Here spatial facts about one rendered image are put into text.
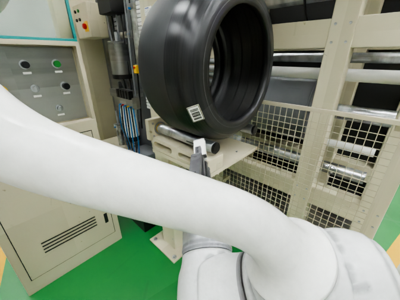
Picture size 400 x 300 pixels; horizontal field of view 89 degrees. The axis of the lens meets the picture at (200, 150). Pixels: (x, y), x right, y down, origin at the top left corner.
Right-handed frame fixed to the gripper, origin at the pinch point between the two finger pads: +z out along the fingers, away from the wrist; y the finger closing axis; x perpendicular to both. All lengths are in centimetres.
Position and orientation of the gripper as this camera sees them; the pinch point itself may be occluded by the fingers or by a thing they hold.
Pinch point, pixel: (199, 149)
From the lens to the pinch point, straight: 54.5
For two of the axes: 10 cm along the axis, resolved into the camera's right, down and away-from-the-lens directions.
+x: 9.4, -2.7, -2.1
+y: 3.4, 6.3, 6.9
